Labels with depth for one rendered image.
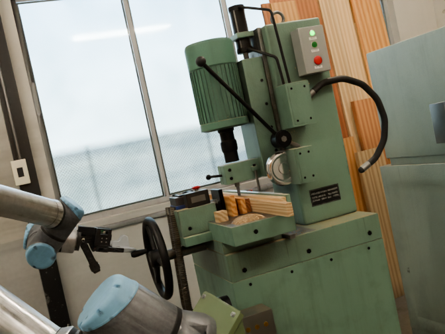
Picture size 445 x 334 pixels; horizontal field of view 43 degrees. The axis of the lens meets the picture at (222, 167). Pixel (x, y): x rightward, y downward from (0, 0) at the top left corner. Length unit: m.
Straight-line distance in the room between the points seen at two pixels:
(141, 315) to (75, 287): 1.99
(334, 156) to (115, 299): 1.08
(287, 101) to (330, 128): 0.23
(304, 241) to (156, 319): 0.75
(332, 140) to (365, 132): 1.62
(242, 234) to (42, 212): 0.59
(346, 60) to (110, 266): 1.95
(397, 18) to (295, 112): 2.45
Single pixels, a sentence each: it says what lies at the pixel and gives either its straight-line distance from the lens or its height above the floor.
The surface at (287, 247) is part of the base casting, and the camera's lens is 1.89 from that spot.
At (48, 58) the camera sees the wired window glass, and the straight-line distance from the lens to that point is 3.36.
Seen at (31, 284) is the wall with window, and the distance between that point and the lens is 3.25.
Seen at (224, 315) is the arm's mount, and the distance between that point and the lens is 1.38.
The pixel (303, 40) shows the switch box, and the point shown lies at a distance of 2.02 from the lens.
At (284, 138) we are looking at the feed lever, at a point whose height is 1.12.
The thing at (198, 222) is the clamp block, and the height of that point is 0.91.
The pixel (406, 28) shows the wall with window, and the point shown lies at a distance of 4.33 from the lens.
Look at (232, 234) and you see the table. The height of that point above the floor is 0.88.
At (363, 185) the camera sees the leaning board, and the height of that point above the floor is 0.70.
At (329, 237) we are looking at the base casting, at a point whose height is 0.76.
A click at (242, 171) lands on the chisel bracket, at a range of 2.02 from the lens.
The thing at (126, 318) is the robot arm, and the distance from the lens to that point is 1.30.
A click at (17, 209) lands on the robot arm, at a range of 1.68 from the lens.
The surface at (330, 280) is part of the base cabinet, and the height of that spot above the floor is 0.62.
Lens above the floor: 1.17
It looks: 3 degrees down
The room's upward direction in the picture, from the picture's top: 12 degrees counter-clockwise
